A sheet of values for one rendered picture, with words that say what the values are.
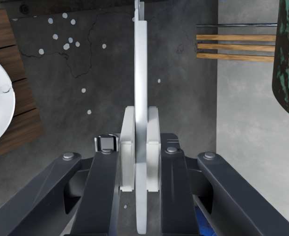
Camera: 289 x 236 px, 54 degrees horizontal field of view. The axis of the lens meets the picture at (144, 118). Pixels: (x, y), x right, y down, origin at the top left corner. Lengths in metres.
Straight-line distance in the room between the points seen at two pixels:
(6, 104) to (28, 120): 0.09
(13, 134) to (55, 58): 0.51
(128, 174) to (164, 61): 1.61
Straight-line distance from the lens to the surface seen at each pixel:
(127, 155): 0.15
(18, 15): 1.22
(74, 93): 1.38
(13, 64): 0.87
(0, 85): 0.85
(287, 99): 0.47
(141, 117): 0.18
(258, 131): 2.23
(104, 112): 1.50
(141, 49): 0.18
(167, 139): 0.17
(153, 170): 0.16
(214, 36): 1.92
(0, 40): 0.86
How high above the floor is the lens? 1.17
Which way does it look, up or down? 43 degrees down
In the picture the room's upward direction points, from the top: 108 degrees clockwise
